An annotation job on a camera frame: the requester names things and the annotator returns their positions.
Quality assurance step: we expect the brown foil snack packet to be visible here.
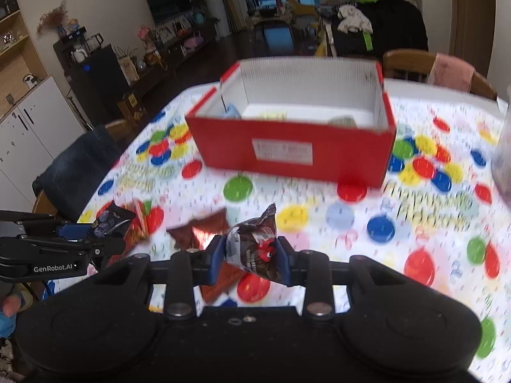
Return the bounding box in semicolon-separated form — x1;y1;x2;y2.
167;207;245;304

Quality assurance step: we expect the dark red-black snack packet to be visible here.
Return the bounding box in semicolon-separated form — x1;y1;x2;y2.
224;203;288;284

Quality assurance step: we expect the red snack packet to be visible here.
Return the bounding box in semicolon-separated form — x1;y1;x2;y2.
108;199;164;266

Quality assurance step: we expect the operator hand blue sleeve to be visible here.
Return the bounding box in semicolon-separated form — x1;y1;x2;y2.
0;291;33;338

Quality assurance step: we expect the black purple snack packet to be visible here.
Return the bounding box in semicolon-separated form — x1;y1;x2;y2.
91;202;136;238

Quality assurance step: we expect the left wooden chair with jeans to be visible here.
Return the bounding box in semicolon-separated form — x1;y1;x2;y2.
32;119;134;222

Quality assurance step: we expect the white cabinet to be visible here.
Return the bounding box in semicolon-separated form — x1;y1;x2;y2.
0;77;85;212

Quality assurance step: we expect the brown cardboard box on floor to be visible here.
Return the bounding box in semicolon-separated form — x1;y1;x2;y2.
118;93;147;125

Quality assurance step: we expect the light blue snack packet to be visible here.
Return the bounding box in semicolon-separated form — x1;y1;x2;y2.
221;104;242;119

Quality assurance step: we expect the red cardboard box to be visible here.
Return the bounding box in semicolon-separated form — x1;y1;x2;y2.
185;57;397;189

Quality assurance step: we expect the colourful balloon tablecloth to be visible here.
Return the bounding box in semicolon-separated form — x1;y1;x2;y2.
80;80;510;382

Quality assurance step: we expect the low dark tv console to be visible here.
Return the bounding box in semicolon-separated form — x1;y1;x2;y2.
123;20;217;100

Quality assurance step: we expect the wooden chair with backrest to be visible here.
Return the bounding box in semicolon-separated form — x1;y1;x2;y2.
383;49;497;101

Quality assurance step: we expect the dark sofa with clothes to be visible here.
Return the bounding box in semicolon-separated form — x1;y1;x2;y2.
323;0;429;61

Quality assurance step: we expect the yellow giraffe toy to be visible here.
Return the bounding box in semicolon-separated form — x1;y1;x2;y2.
286;0;319;18

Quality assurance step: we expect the white garment on sofa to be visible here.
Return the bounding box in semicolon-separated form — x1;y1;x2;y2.
337;4;373;34

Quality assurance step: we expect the pink towel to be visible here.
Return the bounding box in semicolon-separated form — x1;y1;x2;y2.
427;53;476;93

